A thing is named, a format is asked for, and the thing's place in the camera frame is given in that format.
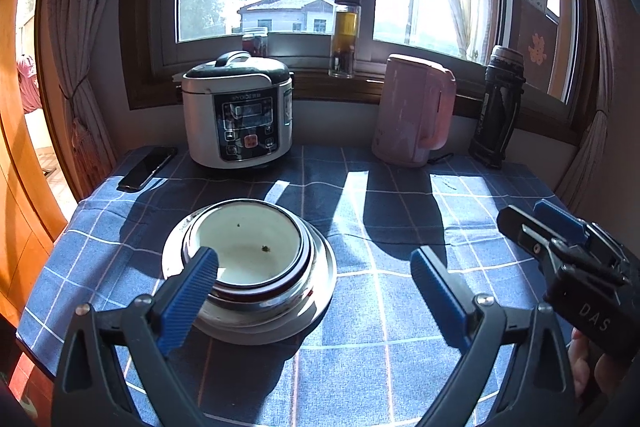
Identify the pink plastic bowl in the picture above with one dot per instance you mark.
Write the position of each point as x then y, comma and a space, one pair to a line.
297, 271

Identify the black thermos flask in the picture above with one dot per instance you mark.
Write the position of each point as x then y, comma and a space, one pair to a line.
504, 82

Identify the pink electric kettle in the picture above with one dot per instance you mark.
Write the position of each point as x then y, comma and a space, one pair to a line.
415, 111

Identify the blue plaid tablecloth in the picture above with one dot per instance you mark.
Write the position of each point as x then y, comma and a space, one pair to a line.
376, 357

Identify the pink hanging garment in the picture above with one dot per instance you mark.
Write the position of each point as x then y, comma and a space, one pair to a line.
29, 87

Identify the right brown curtain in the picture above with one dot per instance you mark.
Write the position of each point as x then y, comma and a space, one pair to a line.
581, 175

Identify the black smartphone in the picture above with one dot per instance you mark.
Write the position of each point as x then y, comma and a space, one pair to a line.
141, 174

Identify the silver rice cooker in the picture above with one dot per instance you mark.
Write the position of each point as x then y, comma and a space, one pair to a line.
238, 111

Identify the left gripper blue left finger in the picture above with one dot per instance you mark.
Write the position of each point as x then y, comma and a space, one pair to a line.
181, 297

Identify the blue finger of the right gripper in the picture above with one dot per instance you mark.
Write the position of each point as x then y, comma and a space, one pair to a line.
576, 231
550, 249

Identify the orange wooden door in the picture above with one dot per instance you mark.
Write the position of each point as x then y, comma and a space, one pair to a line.
30, 217

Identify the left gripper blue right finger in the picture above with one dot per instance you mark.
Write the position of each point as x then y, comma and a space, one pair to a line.
447, 297

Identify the person right hand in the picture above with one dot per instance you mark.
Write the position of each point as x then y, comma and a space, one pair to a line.
607, 372

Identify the glass tea bottle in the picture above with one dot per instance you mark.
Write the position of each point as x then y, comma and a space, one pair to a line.
344, 38

